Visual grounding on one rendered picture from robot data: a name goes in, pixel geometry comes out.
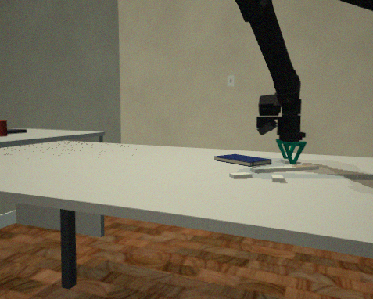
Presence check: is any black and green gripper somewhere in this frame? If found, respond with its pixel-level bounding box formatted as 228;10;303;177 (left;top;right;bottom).
276;115;307;164

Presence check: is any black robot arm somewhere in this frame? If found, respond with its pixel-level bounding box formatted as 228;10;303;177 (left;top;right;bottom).
235;0;301;135

